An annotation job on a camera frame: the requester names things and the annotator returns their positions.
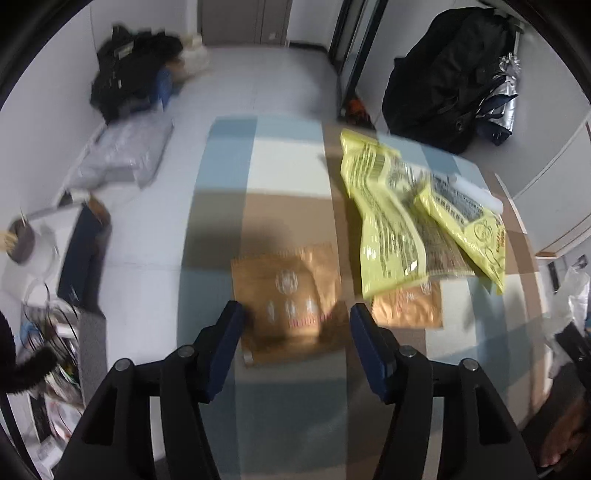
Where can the black hanging coat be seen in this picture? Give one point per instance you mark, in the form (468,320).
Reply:
(438,83)

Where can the grey brown door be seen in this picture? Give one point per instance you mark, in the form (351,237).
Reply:
(240,23)

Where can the dark blue box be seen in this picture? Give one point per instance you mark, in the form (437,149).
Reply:
(81,258)

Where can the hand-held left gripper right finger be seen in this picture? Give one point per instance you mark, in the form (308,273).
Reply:
(367,341)

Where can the black clothes pile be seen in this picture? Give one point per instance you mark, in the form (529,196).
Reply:
(124,74)

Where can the white plastic bag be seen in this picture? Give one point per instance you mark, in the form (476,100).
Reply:
(575,290)

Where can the brown foil packet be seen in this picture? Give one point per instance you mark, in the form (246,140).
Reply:
(406,309)
(286,286)

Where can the yellow snack bag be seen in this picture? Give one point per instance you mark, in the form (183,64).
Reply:
(383,221)

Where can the dark door frame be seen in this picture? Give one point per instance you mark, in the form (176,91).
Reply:
(344,46)

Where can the orange black shoe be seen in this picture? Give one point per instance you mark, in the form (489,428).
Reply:
(355,110)

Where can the checked bed blanket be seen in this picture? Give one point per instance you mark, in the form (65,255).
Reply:
(286,184)

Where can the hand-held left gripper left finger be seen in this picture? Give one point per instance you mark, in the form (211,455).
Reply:
(228,337)

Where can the person's foot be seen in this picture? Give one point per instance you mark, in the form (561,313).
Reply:
(563,438)

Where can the beige bag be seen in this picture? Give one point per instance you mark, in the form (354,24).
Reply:
(196,60)

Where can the black fuzzy cloth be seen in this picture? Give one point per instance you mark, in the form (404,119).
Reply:
(27,369)

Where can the white nightstand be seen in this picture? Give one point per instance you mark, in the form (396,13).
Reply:
(92,350)

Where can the silver folded umbrella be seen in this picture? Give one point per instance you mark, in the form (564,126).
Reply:
(505,106)

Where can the blue bag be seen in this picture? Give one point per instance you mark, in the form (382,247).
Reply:
(162,90)

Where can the small yellow packet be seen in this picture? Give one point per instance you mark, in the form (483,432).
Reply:
(480,235)

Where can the clear plastic bag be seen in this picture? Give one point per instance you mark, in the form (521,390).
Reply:
(124,152)

